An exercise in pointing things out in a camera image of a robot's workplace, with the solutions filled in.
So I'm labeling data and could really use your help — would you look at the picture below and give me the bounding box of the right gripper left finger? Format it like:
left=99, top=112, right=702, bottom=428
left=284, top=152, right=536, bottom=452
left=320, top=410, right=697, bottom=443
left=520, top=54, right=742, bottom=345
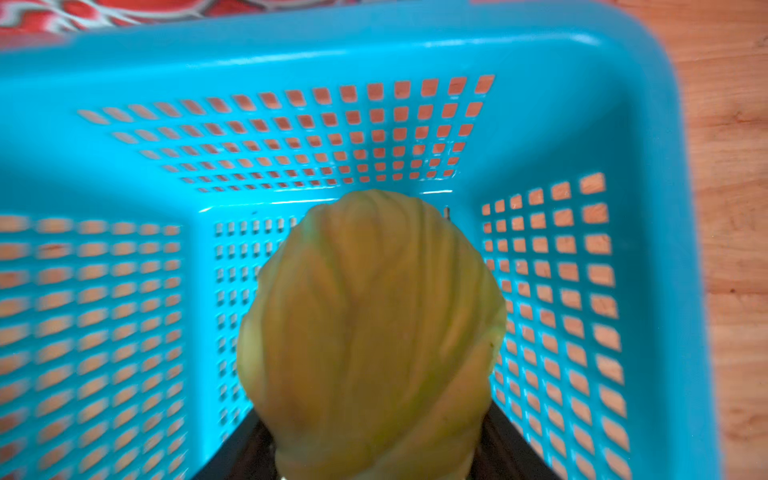
left=193, top=410, right=278, bottom=480

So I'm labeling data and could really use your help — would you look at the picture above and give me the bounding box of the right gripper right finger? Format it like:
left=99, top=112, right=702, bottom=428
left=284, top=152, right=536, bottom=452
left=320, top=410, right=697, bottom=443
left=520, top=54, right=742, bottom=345
left=470, top=402, right=559, bottom=480

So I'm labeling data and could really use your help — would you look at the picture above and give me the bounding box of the green cabbage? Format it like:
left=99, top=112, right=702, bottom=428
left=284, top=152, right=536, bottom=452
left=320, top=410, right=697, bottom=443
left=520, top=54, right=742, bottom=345
left=237, top=190, right=506, bottom=479

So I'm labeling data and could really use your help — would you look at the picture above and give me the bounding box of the teal plastic basket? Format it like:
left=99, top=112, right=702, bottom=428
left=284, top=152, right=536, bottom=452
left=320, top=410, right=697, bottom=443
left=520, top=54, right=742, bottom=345
left=1, top=1, right=721, bottom=479

